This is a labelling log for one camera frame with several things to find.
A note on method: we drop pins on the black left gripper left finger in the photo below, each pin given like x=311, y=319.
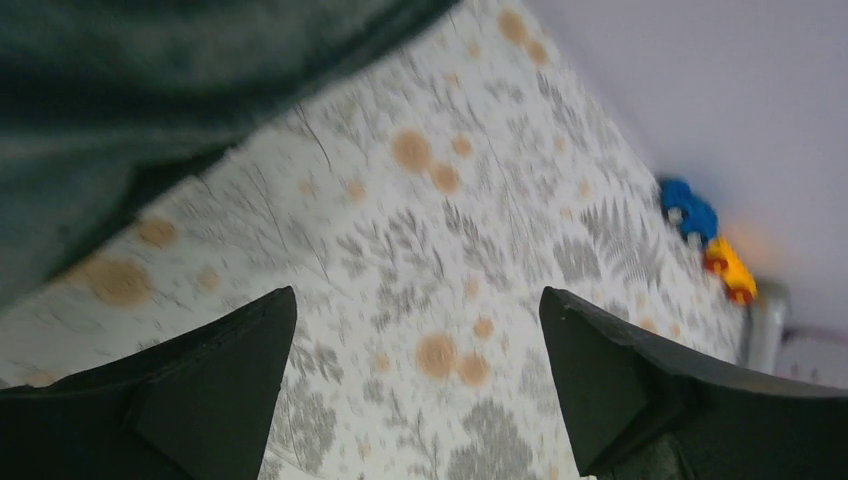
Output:
x=198, y=406

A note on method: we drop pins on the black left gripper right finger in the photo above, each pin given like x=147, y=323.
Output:
x=639, y=406

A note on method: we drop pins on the zebra and grey pillowcase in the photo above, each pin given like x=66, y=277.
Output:
x=107, y=104

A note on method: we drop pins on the yellow toy wagon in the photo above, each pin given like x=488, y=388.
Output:
x=722, y=260

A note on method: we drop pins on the grey microphone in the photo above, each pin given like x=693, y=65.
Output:
x=766, y=318

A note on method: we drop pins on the blue toy car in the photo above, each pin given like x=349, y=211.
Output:
x=695, y=219

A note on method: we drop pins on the floral patterned table mat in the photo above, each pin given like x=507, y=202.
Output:
x=418, y=210

